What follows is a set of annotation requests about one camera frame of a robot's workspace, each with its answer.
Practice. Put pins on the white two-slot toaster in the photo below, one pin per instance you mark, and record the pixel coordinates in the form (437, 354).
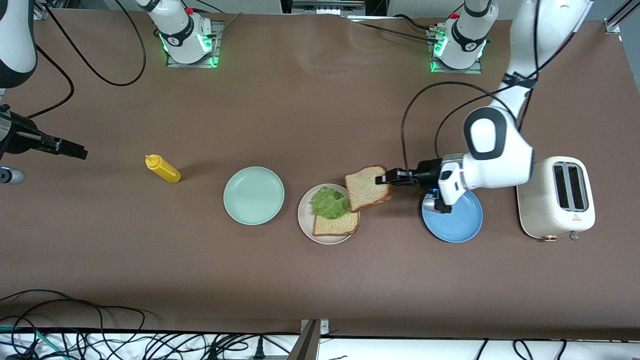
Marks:
(542, 205)

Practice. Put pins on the aluminium table frame rail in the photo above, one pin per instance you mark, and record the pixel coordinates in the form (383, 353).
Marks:
(41, 11)

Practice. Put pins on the black metal frame device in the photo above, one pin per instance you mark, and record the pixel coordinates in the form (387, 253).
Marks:
(327, 6)

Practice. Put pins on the beige plate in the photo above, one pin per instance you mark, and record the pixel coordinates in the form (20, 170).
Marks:
(306, 212)

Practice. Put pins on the aluminium profile bar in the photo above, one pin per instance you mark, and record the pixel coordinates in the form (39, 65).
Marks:
(617, 17)

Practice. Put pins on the blue plate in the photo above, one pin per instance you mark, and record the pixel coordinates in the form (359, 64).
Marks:
(460, 222)

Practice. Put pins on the mint green plate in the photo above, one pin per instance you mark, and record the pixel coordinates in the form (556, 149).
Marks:
(253, 195)

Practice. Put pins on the yellow mustard squeeze bottle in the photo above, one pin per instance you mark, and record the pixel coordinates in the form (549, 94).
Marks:
(165, 170)

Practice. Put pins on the small metal bracket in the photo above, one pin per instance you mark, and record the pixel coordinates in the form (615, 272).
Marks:
(325, 327)

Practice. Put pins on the brown bread slice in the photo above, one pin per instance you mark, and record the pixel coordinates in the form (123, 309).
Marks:
(365, 190)
(337, 227)

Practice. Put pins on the green lettuce leaf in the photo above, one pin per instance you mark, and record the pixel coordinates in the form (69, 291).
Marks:
(330, 202)

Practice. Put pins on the grey metal camera post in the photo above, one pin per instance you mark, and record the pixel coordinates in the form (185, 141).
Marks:
(305, 347)

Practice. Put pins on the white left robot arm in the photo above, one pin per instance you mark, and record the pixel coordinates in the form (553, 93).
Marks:
(500, 145)

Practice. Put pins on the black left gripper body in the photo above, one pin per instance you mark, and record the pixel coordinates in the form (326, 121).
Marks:
(426, 178)

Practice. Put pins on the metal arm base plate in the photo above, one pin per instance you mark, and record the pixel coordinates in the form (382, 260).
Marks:
(477, 67)
(218, 50)

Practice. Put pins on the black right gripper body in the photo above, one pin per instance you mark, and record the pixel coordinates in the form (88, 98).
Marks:
(19, 139)

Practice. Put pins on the black power plug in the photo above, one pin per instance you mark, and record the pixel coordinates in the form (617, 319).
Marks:
(259, 348)

